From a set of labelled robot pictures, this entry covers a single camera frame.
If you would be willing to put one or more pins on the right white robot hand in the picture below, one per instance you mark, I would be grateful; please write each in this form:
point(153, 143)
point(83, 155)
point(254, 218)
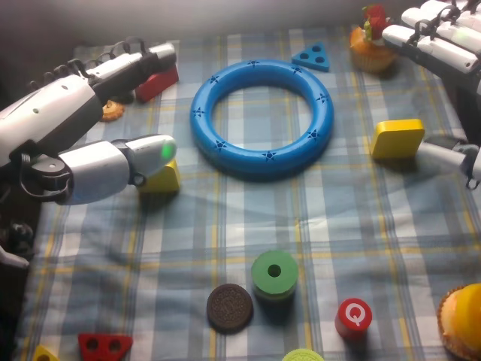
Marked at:
point(443, 49)

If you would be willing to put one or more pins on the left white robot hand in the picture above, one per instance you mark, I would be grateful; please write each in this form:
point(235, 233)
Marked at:
point(75, 99)

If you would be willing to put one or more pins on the yellow rounded block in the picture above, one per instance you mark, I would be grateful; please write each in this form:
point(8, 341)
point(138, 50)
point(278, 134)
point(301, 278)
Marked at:
point(396, 141)

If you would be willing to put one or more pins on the yellow block with slanted top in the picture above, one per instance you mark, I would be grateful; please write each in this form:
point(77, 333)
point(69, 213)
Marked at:
point(169, 181)

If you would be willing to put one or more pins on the cupcake with red topping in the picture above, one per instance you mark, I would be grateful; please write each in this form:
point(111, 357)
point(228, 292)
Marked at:
point(370, 54)

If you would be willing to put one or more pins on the red wooden block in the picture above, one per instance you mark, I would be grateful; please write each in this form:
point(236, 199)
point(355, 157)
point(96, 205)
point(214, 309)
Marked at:
point(158, 83)

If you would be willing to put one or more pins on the blue triangle block with holes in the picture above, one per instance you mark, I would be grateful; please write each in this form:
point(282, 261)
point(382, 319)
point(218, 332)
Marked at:
point(323, 67)

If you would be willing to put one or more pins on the red block with holes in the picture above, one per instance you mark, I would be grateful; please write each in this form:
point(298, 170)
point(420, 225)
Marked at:
point(103, 355)

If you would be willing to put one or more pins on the yellow block with hole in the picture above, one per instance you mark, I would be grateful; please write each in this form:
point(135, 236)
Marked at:
point(39, 355)

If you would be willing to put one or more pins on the yellow cupcake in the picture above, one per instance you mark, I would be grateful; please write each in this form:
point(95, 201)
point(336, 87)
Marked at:
point(462, 319)

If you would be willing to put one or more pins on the round tan biscuit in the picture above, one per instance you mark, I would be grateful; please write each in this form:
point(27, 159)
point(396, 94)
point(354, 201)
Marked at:
point(112, 111)

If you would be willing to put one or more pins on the blue plaid cloth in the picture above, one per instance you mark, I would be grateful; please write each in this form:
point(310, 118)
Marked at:
point(263, 218)

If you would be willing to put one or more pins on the green cylinder with hole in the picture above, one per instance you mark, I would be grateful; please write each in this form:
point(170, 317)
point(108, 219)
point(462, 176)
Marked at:
point(263, 278)

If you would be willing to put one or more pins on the chocolate sandwich cookie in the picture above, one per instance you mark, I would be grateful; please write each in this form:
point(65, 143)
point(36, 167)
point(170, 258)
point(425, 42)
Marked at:
point(229, 308)

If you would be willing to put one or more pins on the red cylinder with letter Q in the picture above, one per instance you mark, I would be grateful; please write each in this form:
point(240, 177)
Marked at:
point(353, 327)

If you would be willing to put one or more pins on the green sandwich cookie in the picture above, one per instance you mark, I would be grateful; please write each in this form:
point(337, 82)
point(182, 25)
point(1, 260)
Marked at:
point(302, 356)

